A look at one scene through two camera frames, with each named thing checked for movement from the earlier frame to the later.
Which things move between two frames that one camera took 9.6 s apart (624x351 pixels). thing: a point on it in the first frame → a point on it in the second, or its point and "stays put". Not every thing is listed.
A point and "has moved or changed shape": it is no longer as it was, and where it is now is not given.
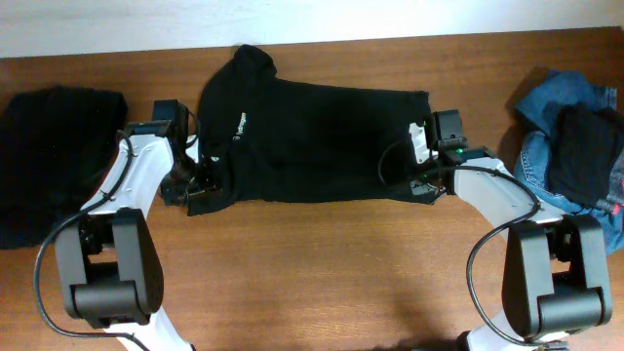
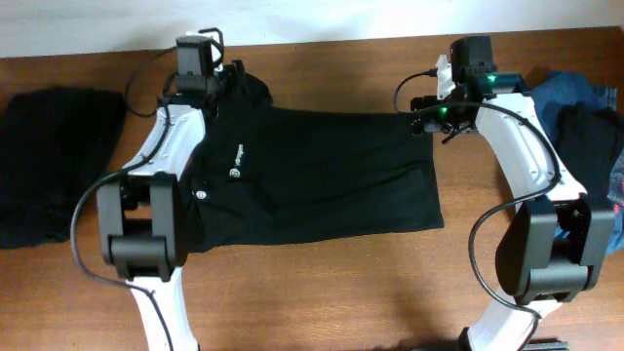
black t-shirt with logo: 275,140 has moved or changed shape
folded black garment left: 58,148 stays put
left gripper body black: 194,177 → 229,78
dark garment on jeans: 584,147 stays put
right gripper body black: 426,183 → 444,119
